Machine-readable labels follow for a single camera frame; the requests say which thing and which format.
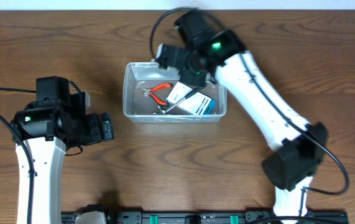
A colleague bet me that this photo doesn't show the black handled claw hammer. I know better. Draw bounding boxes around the black handled claw hammer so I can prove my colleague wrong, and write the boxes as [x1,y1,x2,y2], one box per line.
[157,86,204,114]

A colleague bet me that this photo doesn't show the red handled pliers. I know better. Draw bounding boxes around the red handled pliers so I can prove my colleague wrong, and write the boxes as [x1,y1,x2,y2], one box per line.
[142,83,173,106]

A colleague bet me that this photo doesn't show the clear plastic container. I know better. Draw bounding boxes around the clear plastic container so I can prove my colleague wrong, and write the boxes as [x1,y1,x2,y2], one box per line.
[123,62,227,123]

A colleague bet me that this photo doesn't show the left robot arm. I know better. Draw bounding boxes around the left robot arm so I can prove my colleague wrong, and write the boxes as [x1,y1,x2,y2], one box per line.
[11,76,114,223]

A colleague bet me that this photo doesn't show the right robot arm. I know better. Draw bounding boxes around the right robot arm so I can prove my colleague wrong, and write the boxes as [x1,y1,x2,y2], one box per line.
[153,7,328,217]

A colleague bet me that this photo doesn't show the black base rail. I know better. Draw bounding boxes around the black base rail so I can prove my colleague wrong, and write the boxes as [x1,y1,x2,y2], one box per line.
[61,205,349,224]

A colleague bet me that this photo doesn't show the silver ring spanner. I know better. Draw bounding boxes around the silver ring spanner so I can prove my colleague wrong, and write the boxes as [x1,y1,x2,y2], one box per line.
[152,113,201,123]

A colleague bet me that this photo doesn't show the white blue card package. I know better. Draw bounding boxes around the white blue card package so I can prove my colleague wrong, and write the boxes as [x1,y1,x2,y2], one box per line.
[167,82,216,115]

